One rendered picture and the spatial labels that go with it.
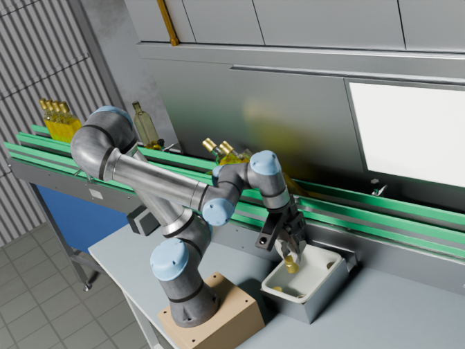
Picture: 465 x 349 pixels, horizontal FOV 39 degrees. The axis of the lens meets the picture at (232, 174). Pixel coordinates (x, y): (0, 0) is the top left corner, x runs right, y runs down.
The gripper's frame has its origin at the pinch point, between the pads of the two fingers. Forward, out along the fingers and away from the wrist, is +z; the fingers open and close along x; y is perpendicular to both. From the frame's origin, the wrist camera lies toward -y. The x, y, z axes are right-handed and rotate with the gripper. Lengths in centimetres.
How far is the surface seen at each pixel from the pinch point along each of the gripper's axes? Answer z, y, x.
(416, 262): 8.4, 20.4, -28.8
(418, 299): 17.2, 14.6, -30.7
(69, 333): 91, -13, 165
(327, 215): 0.7, 22.8, 2.0
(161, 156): -3, 31, 88
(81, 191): 11, 12, 131
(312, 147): -13.0, 38.8, 15.1
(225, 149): -16, 26, 42
